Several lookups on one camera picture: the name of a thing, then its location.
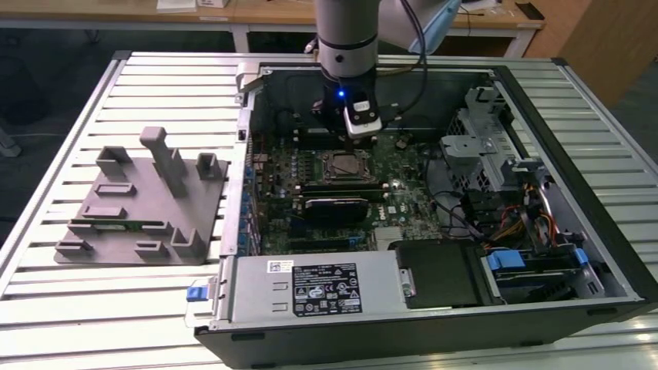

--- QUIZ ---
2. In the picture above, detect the silver CPU chip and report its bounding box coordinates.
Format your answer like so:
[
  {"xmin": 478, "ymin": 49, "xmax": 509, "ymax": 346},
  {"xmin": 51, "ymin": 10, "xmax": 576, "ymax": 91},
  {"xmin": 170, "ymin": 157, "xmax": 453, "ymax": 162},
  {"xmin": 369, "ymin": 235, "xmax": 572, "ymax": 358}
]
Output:
[{"xmin": 331, "ymin": 156, "xmax": 362, "ymax": 175}]

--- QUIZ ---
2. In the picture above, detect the CPU socket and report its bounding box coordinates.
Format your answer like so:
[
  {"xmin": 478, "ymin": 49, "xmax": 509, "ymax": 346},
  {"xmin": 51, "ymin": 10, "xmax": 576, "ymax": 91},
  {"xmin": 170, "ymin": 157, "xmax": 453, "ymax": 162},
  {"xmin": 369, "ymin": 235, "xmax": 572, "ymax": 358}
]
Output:
[{"xmin": 317, "ymin": 148, "xmax": 377, "ymax": 183}]

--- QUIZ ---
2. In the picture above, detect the long black expansion slot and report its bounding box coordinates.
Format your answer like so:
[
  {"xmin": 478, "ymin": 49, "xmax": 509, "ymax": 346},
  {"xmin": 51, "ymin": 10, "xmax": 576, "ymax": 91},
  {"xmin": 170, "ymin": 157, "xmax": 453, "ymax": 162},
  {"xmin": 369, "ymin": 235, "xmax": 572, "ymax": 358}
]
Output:
[{"xmin": 301, "ymin": 181, "xmax": 387, "ymax": 202}]

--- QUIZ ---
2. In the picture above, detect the grey metal drive cage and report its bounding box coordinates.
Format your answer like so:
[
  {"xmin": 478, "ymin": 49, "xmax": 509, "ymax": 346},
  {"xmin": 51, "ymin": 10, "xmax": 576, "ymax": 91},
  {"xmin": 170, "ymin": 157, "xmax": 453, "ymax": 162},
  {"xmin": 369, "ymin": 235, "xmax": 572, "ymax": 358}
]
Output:
[{"xmin": 440, "ymin": 86, "xmax": 554, "ymax": 193}]

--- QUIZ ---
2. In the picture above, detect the small black graphics card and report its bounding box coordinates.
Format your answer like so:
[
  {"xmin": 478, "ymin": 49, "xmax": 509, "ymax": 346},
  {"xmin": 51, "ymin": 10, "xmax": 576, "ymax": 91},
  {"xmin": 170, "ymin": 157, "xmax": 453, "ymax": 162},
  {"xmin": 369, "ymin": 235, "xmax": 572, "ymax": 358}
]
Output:
[{"xmin": 302, "ymin": 197, "xmax": 370, "ymax": 225}]

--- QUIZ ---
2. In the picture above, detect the green motherboard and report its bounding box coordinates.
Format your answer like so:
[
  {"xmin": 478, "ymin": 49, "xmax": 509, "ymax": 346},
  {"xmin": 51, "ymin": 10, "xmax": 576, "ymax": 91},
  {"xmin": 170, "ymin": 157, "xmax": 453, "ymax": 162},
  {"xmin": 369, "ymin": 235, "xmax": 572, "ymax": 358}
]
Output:
[{"xmin": 246, "ymin": 133, "xmax": 449, "ymax": 257}]

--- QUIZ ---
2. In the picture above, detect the small silver heat sink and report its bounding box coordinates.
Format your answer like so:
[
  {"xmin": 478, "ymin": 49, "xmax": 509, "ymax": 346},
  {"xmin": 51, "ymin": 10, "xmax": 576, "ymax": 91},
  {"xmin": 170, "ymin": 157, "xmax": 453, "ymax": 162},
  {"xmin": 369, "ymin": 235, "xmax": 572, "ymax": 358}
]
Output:
[{"xmin": 374, "ymin": 227, "xmax": 407, "ymax": 251}]

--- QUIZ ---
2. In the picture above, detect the black object on desk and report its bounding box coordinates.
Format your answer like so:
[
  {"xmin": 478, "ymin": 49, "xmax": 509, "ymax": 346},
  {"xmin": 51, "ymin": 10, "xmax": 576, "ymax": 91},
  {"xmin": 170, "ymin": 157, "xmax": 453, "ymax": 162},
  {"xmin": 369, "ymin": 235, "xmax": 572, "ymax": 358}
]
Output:
[{"xmin": 513, "ymin": 2, "xmax": 546, "ymax": 20}]

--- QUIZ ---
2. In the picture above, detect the grey plastic parts rack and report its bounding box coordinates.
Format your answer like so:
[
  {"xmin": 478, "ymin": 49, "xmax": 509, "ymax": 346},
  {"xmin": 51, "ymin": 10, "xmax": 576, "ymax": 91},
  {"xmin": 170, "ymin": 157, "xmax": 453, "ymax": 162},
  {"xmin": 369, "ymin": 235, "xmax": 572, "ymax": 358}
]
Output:
[{"xmin": 54, "ymin": 125, "xmax": 231, "ymax": 267}]

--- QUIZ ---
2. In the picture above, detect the black rating label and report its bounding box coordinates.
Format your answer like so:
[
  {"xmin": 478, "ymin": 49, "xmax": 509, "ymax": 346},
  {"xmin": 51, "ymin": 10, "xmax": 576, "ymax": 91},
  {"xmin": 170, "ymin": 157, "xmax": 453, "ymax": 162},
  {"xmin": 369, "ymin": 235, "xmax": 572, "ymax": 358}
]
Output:
[{"xmin": 291, "ymin": 263, "xmax": 365, "ymax": 318}]

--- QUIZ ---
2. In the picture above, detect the green RAM stick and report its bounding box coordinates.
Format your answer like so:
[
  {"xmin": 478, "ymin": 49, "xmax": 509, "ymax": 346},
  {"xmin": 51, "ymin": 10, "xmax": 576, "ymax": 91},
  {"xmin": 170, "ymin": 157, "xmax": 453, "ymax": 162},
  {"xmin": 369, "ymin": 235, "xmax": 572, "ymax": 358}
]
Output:
[{"xmin": 70, "ymin": 218, "xmax": 167, "ymax": 233}]

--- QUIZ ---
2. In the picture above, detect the grey power supply unit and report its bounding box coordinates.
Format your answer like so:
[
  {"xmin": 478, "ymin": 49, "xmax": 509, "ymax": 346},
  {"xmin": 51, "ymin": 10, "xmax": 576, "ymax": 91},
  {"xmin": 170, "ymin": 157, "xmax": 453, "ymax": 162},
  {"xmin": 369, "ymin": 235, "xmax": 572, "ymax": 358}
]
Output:
[{"xmin": 229, "ymin": 252, "xmax": 413, "ymax": 323}]

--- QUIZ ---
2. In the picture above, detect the brown wooden cabinet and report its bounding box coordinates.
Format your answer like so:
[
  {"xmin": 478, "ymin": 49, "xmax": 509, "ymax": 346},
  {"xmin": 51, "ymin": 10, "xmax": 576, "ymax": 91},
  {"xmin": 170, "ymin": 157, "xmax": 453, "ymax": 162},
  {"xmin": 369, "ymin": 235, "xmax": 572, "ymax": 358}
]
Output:
[{"xmin": 524, "ymin": 0, "xmax": 658, "ymax": 113}]

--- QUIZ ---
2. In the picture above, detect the blue disk carrier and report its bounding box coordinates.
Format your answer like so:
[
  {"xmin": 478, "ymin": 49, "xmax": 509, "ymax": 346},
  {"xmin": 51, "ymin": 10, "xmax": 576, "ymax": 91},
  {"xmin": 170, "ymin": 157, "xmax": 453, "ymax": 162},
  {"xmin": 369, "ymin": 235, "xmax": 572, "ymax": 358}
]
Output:
[{"xmin": 482, "ymin": 246, "xmax": 593, "ymax": 301}]

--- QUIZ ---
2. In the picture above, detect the black open PC case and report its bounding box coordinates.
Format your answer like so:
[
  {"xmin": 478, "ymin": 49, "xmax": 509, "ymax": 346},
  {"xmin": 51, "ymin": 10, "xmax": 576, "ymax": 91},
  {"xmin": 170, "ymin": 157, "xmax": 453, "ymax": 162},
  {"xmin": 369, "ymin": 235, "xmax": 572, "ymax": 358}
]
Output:
[{"xmin": 193, "ymin": 63, "xmax": 658, "ymax": 367}]

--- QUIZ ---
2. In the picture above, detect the grey furniture foot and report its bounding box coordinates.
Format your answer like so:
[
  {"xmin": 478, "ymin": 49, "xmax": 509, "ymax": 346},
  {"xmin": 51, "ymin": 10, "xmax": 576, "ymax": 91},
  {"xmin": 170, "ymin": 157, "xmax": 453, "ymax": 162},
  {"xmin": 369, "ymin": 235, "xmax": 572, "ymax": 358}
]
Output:
[{"xmin": 0, "ymin": 126, "xmax": 23, "ymax": 157}]

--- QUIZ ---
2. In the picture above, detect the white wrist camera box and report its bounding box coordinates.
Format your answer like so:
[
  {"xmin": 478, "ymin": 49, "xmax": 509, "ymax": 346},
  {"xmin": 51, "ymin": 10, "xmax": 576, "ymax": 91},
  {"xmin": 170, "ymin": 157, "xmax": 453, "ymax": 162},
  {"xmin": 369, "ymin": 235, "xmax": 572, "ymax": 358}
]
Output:
[{"xmin": 343, "ymin": 99, "xmax": 385, "ymax": 139}]

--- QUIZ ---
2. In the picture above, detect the wooden desk white frame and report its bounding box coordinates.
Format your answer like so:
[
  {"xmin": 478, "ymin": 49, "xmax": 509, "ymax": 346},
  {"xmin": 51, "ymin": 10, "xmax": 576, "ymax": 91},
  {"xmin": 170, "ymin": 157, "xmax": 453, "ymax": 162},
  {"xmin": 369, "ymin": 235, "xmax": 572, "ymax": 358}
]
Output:
[{"xmin": 0, "ymin": 0, "xmax": 546, "ymax": 53}]

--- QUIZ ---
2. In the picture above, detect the orange yellow wire bundle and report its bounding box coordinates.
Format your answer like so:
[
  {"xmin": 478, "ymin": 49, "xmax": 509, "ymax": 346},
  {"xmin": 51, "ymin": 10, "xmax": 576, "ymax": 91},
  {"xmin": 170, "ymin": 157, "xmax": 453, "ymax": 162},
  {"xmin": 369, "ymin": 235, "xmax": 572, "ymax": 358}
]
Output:
[{"xmin": 486, "ymin": 183, "xmax": 562, "ymax": 250}]

